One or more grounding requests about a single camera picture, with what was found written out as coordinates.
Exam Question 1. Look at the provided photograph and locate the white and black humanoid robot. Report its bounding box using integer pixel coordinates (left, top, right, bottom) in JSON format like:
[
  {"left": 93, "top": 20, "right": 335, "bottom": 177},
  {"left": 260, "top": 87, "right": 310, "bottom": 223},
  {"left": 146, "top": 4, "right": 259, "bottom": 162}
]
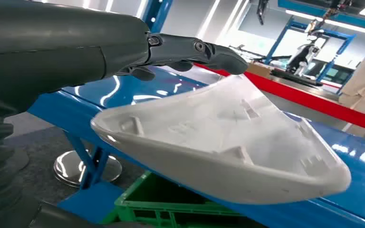
[{"left": 286, "top": 28, "right": 327, "bottom": 78}]

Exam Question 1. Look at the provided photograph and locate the brown cardboard box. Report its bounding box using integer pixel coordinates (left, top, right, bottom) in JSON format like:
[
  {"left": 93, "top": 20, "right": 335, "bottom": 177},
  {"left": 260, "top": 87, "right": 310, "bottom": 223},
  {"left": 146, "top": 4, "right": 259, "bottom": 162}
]
[{"left": 247, "top": 62, "right": 273, "bottom": 78}]

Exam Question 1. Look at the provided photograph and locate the person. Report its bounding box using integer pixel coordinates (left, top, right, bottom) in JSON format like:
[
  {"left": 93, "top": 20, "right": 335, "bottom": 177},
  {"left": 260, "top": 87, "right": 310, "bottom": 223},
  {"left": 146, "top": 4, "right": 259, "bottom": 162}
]
[{"left": 338, "top": 48, "right": 365, "bottom": 139}]

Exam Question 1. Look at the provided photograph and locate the blue metal shelf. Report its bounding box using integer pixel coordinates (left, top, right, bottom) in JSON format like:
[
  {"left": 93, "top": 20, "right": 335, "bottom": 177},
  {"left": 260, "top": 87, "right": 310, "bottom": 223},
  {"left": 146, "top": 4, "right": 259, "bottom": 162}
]
[{"left": 27, "top": 0, "right": 365, "bottom": 228}]

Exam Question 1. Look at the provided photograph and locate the green plastic crate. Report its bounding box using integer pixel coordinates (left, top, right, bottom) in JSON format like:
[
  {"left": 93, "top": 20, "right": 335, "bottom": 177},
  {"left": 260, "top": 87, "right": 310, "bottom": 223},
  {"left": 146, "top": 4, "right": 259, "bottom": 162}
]
[{"left": 102, "top": 171, "right": 256, "bottom": 228}]

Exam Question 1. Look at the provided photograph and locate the black low platform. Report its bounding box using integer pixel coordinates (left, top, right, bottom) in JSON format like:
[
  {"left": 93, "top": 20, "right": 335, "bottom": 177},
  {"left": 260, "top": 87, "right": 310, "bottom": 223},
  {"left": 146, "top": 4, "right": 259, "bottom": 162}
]
[{"left": 270, "top": 68, "right": 323, "bottom": 87}]

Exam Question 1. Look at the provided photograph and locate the chrome barrier stanchion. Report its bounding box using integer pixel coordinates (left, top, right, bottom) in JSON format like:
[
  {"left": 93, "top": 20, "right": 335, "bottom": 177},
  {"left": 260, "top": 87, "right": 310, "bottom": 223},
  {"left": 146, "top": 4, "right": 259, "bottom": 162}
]
[{"left": 53, "top": 150, "right": 123, "bottom": 189}]

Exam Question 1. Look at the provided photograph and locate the blue gantry frame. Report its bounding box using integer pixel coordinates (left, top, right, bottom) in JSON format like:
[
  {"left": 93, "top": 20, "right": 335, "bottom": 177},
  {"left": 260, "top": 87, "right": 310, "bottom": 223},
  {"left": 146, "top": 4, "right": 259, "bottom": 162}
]
[{"left": 264, "top": 17, "right": 356, "bottom": 84}]

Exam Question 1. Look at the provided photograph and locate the red barrier belt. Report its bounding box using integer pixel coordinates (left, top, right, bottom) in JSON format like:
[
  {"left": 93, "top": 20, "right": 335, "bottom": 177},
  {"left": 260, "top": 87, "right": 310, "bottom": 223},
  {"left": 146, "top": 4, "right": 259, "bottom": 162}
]
[{"left": 194, "top": 63, "right": 365, "bottom": 135}]

